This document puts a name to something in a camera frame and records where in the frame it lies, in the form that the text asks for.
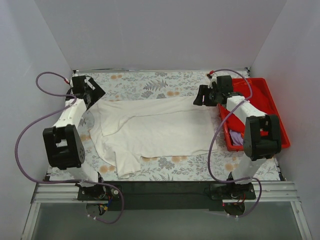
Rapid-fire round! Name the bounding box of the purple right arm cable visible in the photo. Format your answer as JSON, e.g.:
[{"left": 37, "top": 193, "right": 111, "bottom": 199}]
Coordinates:
[{"left": 206, "top": 69, "right": 263, "bottom": 220}]

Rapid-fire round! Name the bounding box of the lavender t-shirt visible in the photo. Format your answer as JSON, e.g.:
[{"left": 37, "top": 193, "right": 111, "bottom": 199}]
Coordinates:
[{"left": 229, "top": 129, "right": 244, "bottom": 146}]

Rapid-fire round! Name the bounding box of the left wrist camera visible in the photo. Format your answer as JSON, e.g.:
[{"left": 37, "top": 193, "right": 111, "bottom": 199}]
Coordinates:
[{"left": 85, "top": 75, "right": 95, "bottom": 90}]

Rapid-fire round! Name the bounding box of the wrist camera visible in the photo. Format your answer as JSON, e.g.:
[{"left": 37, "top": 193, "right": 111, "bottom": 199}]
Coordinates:
[
  {"left": 208, "top": 76, "right": 217, "bottom": 91},
  {"left": 85, "top": 75, "right": 95, "bottom": 90}
]

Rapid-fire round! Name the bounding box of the red t-shirt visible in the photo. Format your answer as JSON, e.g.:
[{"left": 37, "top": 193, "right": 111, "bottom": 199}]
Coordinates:
[{"left": 226, "top": 78, "right": 276, "bottom": 134}]

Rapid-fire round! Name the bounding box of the floral patterned table mat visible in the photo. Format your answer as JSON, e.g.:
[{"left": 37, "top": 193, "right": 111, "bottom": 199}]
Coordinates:
[{"left": 77, "top": 71, "right": 244, "bottom": 182}]

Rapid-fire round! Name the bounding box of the red plastic bin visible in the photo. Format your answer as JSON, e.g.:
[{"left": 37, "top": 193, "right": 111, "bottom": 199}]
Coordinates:
[{"left": 223, "top": 77, "right": 279, "bottom": 151}]

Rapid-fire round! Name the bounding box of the white t-shirt with robot print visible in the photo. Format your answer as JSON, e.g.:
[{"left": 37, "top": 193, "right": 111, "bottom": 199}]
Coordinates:
[{"left": 90, "top": 96, "right": 218, "bottom": 179}]

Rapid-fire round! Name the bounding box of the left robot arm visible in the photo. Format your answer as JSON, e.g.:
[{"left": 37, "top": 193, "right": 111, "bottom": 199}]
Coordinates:
[{"left": 42, "top": 75, "right": 107, "bottom": 200}]

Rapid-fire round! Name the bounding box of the aluminium frame rail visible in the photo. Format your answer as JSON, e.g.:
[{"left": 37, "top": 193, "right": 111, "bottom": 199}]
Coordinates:
[{"left": 21, "top": 181, "right": 312, "bottom": 240}]

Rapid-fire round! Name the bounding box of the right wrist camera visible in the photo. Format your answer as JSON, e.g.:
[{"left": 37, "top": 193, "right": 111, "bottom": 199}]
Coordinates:
[{"left": 208, "top": 76, "right": 217, "bottom": 91}]

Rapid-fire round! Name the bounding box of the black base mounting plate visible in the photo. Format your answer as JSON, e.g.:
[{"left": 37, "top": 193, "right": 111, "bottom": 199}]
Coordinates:
[{"left": 77, "top": 181, "right": 258, "bottom": 211}]

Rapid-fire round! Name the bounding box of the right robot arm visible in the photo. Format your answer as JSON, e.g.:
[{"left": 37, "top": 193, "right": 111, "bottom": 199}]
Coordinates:
[{"left": 193, "top": 75, "right": 282, "bottom": 199}]

